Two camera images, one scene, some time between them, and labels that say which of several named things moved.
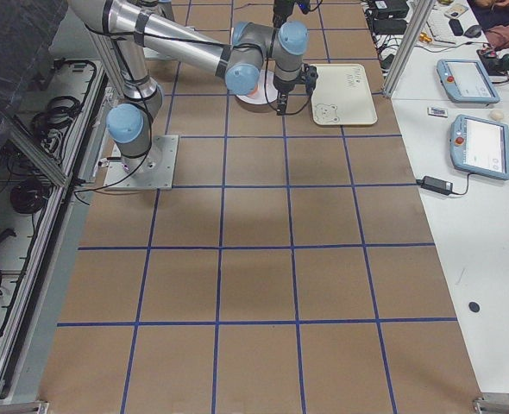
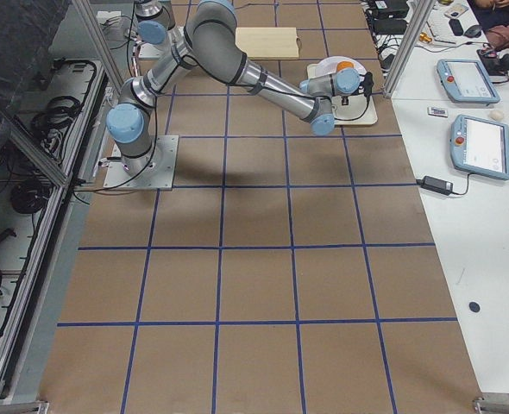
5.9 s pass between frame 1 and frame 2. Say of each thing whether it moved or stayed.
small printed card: stayed
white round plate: moved
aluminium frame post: stayed
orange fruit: moved
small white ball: stayed
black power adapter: stayed
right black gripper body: moved
